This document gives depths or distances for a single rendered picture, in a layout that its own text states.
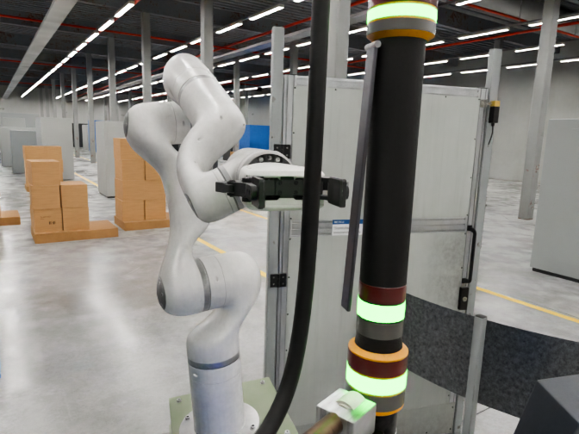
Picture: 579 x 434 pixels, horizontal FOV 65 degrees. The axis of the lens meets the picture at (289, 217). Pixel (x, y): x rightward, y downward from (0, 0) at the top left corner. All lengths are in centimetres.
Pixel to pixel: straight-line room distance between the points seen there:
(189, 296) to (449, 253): 187
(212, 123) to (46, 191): 709
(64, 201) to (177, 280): 695
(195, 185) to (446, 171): 196
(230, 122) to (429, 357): 186
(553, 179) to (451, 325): 476
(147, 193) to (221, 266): 760
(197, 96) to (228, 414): 70
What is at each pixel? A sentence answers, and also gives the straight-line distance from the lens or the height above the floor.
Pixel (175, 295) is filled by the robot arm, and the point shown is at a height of 139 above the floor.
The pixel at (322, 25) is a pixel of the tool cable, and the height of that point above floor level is 178.
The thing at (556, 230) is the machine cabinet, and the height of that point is 62.
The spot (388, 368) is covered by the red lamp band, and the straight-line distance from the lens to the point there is 34.
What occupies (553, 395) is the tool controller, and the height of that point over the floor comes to 124.
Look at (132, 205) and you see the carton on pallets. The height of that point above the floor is 42.
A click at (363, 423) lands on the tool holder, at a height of 154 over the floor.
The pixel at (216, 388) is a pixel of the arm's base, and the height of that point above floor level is 116.
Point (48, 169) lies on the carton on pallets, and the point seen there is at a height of 111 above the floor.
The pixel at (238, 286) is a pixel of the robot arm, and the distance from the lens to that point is 101.
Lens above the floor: 172
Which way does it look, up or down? 10 degrees down
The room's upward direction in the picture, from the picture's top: 2 degrees clockwise
